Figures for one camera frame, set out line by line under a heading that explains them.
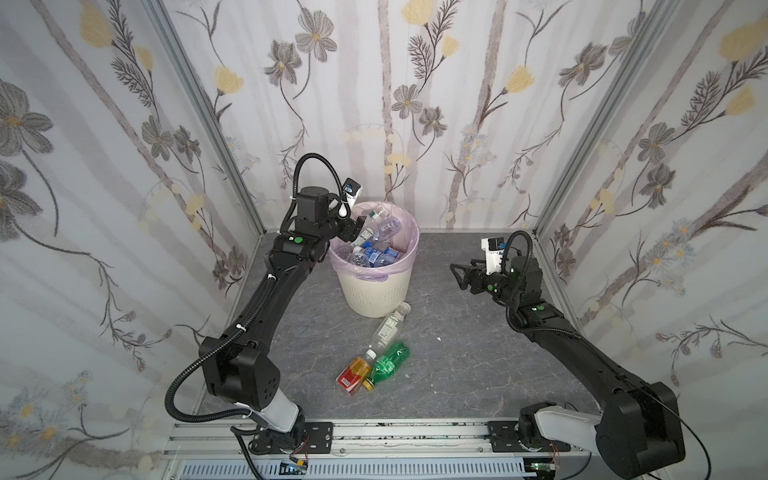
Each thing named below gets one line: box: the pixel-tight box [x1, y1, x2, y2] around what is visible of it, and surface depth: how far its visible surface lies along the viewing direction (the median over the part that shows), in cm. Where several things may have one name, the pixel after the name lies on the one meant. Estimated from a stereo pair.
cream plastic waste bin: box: [329, 201, 421, 318], surface depth 83 cm
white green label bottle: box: [366, 302, 411, 360], surface depth 90 cm
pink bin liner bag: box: [328, 202, 420, 281], surface depth 78 cm
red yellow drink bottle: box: [335, 349, 377, 395], surface depth 82 cm
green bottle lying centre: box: [363, 341, 411, 391], surface depth 83 cm
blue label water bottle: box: [348, 250, 369, 267], surface depth 79 cm
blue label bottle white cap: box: [363, 247, 400, 267], surface depth 84 cm
